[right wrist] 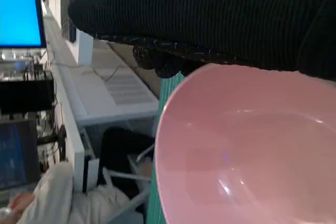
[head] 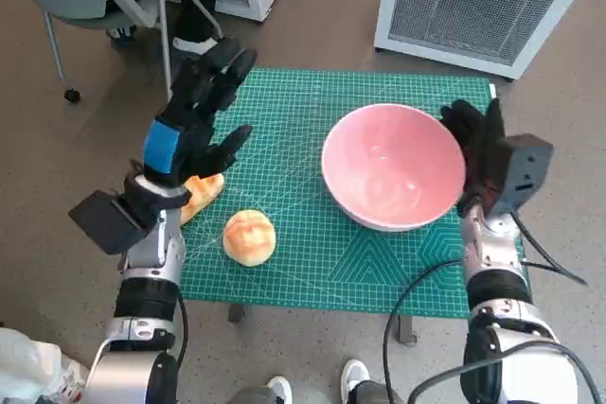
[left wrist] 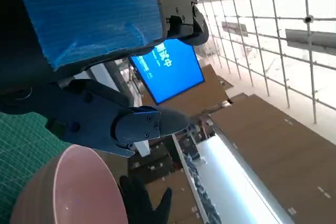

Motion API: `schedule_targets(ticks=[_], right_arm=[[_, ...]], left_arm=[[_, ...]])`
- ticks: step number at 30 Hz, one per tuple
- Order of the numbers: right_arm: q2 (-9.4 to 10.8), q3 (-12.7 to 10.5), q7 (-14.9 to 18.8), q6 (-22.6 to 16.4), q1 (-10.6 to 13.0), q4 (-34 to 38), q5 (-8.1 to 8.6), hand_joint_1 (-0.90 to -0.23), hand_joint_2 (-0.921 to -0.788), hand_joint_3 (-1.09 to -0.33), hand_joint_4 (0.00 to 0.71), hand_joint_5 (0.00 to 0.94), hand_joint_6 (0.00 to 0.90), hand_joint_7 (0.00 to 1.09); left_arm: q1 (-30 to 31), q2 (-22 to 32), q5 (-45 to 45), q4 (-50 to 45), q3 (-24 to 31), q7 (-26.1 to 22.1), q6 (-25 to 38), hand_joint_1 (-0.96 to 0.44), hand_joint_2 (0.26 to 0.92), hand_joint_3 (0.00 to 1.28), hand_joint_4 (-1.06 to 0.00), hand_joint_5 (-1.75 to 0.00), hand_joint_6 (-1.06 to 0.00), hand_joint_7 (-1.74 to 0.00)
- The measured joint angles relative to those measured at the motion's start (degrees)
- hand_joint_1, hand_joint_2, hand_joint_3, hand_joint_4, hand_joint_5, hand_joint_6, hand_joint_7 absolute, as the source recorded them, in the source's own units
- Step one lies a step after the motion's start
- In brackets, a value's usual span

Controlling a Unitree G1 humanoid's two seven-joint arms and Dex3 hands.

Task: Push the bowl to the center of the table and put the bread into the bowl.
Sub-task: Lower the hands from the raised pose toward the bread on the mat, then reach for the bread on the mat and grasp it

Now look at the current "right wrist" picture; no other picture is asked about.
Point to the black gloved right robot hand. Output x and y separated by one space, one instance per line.
210 16

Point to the pink bowl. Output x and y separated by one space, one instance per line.
249 142

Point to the green cutting mat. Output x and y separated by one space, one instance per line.
169 90

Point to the small white grille unit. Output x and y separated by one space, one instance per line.
123 90

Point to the long white desk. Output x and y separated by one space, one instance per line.
71 129

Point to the blue screen monitor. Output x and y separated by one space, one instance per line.
18 14

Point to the black electronics box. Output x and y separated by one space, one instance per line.
26 96

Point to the dark laptop screen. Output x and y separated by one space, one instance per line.
15 153

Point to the seated person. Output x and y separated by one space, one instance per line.
52 195

